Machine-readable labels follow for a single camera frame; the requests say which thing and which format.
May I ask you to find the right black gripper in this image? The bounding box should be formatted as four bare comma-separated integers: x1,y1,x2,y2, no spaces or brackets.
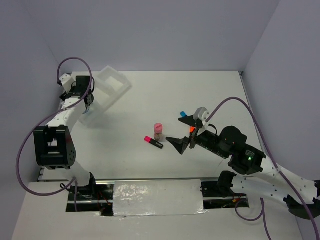
164,114,228,158

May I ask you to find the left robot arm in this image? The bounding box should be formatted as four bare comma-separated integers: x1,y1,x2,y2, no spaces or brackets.
33,74,98,200

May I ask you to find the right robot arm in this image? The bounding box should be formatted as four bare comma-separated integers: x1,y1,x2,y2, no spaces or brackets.
166,115,320,220

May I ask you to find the orange highlighter marker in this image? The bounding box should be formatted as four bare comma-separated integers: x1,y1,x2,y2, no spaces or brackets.
189,126,195,133

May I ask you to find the blue highlighter marker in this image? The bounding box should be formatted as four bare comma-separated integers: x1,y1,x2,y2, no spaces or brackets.
180,111,188,118

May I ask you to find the pink glitter jar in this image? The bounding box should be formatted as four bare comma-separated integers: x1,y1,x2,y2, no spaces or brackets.
153,123,163,141

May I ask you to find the white three-compartment plastic tray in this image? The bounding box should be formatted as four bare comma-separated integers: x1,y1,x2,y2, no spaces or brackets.
79,66,132,127

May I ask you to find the pink highlighter marker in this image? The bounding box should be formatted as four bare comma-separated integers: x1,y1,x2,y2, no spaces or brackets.
144,136,164,149

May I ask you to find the silver foil cover plate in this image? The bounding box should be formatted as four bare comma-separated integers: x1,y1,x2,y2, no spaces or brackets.
113,179,206,217

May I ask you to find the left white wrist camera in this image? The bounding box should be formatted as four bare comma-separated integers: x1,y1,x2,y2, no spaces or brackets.
57,73,75,93

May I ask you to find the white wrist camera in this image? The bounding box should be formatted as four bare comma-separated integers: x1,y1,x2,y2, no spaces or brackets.
193,107,210,136
57,73,75,93

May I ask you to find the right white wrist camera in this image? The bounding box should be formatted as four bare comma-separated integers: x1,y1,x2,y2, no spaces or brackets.
193,107,210,136

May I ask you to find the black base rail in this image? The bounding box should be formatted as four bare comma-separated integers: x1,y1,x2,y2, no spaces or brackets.
65,179,249,217

